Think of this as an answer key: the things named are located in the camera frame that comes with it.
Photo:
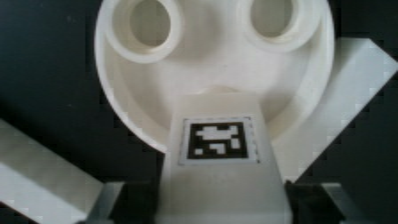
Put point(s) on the white obstacle frame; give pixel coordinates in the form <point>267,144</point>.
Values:
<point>48,189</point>

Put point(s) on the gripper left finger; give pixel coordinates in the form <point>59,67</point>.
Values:
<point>125,205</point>

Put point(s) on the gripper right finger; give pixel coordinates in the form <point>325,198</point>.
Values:
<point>322,205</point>

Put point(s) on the white round stool seat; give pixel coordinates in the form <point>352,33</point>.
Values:
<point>183,46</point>

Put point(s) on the white stool leg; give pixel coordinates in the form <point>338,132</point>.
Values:
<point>220,186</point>

